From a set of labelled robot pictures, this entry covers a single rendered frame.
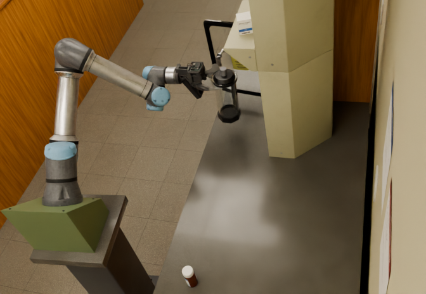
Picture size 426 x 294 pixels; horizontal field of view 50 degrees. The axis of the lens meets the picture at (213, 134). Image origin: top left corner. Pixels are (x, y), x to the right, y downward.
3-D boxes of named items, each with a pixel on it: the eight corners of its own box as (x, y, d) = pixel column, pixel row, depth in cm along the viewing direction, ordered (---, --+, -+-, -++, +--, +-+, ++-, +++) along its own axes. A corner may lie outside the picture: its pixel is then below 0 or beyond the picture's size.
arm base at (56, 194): (33, 204, 175) (32, 179, 175) (59, 198, 189) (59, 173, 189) (65, 207, 170) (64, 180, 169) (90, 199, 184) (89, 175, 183)
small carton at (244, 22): (251, 25, 169) (249, 11, 165) (253, 33, 165) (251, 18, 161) (238, 28, 169) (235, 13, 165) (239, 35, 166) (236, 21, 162)
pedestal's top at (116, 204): (33, 263, 187) (28, 258, 184) (62, 198, 209) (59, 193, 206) (105, 268, 180) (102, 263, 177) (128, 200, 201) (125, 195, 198)
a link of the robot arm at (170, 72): (167, 87, 198) (173, 75, 204) (177, 88, 197) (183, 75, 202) (163, 74, 193) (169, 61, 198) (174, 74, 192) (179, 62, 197)
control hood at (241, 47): (273, 20, 186) (271, -1, 179) (257, 72, 166) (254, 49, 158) (245, 21, 190) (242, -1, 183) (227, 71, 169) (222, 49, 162)
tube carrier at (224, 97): (243, 106, 208) (239, 69, 193) (238, 123, 201) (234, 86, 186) (220, 104, 211) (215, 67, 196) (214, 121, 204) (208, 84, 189)
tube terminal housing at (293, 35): (335, 108, 212) (338, -55, 157) (328, 161, 192) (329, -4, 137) (281, 105, 220) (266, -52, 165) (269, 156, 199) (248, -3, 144)
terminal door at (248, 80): (276, 99, 216) (269, 26, 187) (217, 89, 228) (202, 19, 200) (276, 98, 216) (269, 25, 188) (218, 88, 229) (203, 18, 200)
